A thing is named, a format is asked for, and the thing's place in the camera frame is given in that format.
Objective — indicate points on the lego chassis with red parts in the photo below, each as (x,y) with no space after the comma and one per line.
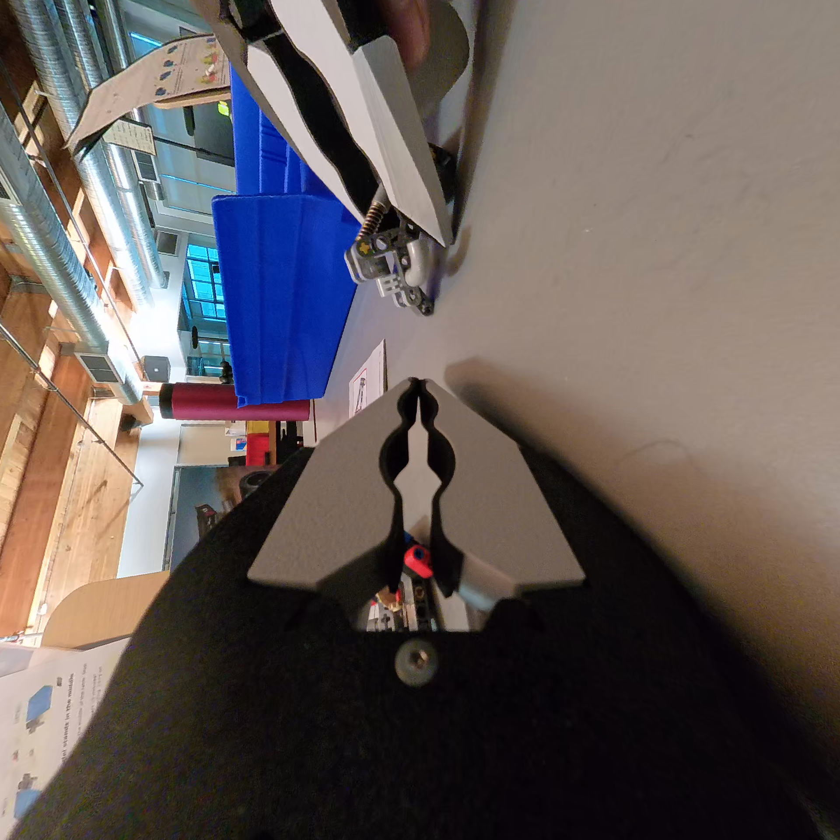
(410,590)

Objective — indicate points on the dark lego buggy box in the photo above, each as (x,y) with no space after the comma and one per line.
(203,505)

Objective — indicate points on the blue plastic bin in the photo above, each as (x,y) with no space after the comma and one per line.
(262,131)
(282,295)

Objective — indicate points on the silver ventilation duct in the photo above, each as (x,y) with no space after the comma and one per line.
(59,249)
(85,131)

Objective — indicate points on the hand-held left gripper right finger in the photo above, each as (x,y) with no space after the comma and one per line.
(505,518)

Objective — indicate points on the document board on white stand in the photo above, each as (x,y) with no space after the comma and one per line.
(157,79)

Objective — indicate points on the lego instruction booklet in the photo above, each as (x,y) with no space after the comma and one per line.
(364,387)

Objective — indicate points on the grey lego suspension assembly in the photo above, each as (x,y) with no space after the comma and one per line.
(394,262)

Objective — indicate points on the person's right hand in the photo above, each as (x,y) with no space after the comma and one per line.
(410,26)

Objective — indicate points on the printed sorting guide sheet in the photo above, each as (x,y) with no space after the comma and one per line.
(46,722)

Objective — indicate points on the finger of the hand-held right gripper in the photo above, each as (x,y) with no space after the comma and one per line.
(295,111)
(387,111)

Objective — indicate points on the maroon drink bottle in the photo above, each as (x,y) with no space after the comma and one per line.
(229,401)

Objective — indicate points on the brown cardboard board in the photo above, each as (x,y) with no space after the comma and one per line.
(98,607)

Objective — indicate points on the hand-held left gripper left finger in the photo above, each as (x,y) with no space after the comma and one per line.
(328,518)

